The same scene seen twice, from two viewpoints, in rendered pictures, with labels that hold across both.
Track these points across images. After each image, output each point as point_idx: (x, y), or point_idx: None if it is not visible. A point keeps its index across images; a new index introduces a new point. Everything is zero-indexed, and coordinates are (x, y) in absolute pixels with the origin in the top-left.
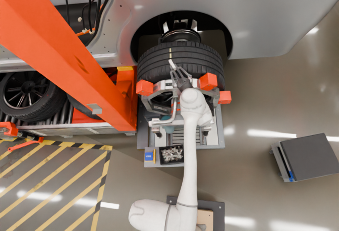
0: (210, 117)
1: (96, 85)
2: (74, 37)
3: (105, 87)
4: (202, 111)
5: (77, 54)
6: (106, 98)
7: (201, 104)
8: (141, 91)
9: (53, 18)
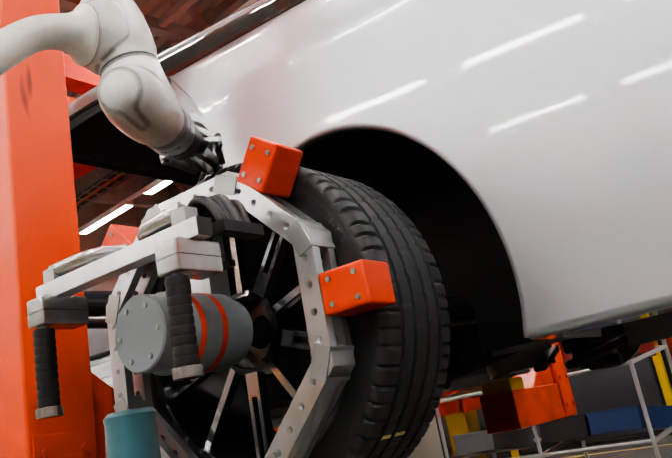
0: (133, 67)
1: (23, 151)
2: (56, 64)
3: (43, 200)
4: (103, 8)
5: (36, 75)
6: (22, 210)
7: None
8: (109, 235)
9: (42, 13)
